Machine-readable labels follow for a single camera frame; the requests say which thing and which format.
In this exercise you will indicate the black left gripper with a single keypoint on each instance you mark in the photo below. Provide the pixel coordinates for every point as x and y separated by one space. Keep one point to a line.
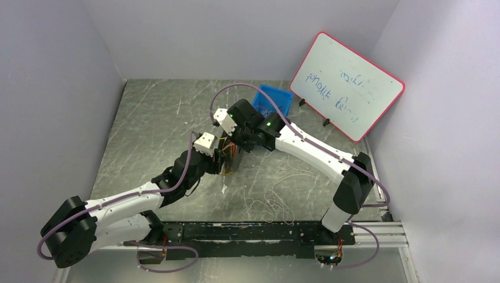
216 161

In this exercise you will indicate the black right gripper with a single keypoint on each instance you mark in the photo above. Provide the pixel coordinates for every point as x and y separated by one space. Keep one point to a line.
237 138

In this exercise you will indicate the blue plastic bin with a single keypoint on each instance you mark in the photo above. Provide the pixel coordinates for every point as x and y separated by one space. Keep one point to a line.
282 99

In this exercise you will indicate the grey perforated cable spool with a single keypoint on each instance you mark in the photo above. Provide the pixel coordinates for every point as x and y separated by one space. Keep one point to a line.
232 154

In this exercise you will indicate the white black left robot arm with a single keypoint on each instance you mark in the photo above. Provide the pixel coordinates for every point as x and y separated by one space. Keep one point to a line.
79 227

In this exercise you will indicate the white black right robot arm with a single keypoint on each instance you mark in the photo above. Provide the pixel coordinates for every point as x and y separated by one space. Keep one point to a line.
353 172

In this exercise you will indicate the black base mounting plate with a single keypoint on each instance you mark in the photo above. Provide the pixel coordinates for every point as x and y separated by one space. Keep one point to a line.
235 239

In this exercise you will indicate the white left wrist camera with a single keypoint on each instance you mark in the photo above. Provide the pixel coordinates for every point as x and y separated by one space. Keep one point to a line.
206 144

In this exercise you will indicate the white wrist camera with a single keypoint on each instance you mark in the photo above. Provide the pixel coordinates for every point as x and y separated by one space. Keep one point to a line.
225 121
206 144

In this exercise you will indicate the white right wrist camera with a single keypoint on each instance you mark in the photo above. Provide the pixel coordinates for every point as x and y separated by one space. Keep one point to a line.
225 121

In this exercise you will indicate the white board red frame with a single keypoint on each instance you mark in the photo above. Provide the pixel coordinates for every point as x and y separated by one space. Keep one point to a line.
344 87

